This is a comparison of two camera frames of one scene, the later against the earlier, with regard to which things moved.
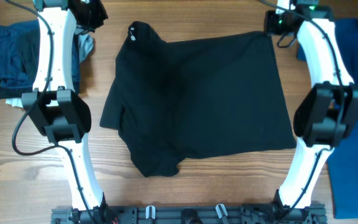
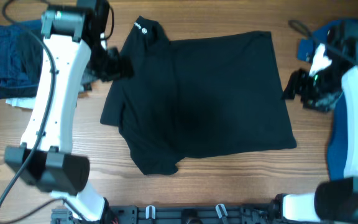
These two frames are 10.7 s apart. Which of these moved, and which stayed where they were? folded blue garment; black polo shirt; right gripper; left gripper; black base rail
Moved: right gripper; left gripper
Stayed: black base rail; folded blue garment; black polo shirt
